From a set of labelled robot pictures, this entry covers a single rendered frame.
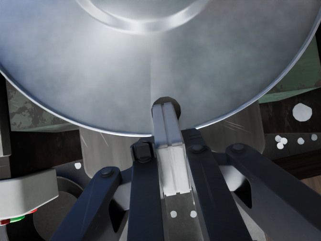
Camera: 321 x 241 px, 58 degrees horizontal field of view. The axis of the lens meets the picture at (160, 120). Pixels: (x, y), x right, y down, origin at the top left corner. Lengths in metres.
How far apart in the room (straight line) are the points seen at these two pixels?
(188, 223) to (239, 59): 0.86
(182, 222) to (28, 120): 0.75
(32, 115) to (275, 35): 0.29
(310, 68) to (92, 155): 0.29
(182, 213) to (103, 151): 0.83
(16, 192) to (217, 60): 0.31
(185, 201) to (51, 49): 0.85
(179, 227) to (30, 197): 0.68
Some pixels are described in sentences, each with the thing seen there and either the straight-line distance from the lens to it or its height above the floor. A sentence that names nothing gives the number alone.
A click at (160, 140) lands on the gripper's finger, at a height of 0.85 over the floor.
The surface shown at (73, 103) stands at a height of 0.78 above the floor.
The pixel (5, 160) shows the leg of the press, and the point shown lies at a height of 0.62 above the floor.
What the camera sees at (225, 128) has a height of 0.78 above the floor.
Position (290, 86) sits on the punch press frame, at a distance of 0.39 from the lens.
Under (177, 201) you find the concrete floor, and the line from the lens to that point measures 1.03.
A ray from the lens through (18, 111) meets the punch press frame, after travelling 0.40.
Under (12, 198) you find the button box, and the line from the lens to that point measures 0.43.
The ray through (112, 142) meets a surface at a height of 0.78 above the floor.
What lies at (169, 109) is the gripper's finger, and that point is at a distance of 0.19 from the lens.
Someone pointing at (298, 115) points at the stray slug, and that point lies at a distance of 0.39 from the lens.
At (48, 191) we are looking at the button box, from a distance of 0.51.
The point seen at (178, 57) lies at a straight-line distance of 0.23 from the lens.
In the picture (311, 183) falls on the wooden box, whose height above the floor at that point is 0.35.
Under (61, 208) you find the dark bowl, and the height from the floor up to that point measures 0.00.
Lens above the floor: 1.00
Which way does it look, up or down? 87 degrees down
